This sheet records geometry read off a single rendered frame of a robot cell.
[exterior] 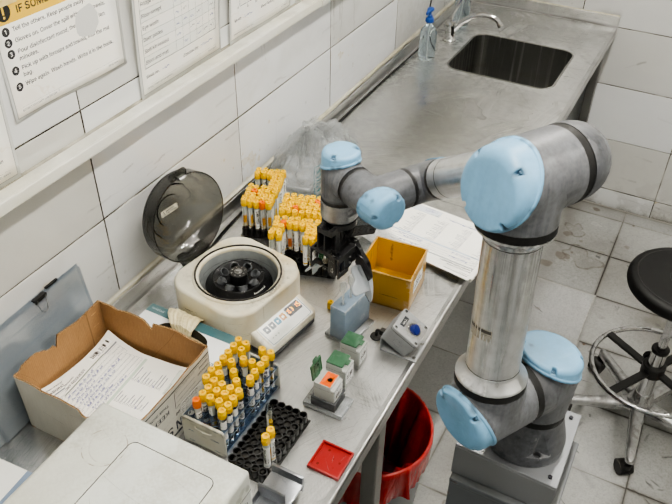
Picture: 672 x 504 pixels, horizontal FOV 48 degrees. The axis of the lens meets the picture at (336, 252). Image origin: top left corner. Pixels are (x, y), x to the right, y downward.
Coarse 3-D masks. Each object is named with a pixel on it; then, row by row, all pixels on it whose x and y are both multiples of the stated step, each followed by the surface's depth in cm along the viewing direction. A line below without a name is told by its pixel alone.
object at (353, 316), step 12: (336, 300) 166; (348, 300) 166; (360, 300) 167; (336, 312) 165; (348, 312) 164; (360, 312) 170; (336, 324) 167; (348, 324) 167; (360, 324) 172; (336, 336) 169
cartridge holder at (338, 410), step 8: (312, 392) 156; (344, 392) 154; (304, 400) 155; (312, 400) 153; (320, 400) 152; (336, 400) 152; (344, 400) 155; (352, 400) 155; (312, 408) 154; (320, 408) 153; (328, 408) 152; (336, 408) 152; (344, 408) 153; (336, 416) 152
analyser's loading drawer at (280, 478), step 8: (272, 464) 137; (272, 472) 138; (280, 472) 137; (288, 472) 136; (272, 480) 136; (280, 480) 136; (288, 480) 136; (296, 480) 136; (264, 488) 132; (272, 488) 135; (280, 488) 135; (288, 488) 135; (296, 488) 135; (256, 496) 133; (264, 496) 134; (272, 496) 132; (280, 496) 131; (288, 496) 134; (296, 496) 134
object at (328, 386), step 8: (320, 376) 151; (328, 376) 151; (336, 376) 152; (320, 384) 150; (328, 384) 150; (336, 384) 151; (320, 392) 151; (328, 392) 150; (336, 392) 151; (328, 400) 152
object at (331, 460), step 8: (320, 448) 146; (328, 448) 147; (336, 448) 147; (312, 456) 145; (320, 456) 145; (328, 456) 145; (336, 456) 145; (344, 456) 145; (352, 456) 145; (312, 464) 144; (320, 464) 144; (328, 464) 144; (336, 464) 144; (344, 464) 144; (320, 472) 142; (328, 472) 142; (336, 472) 142; (336, 480) 141
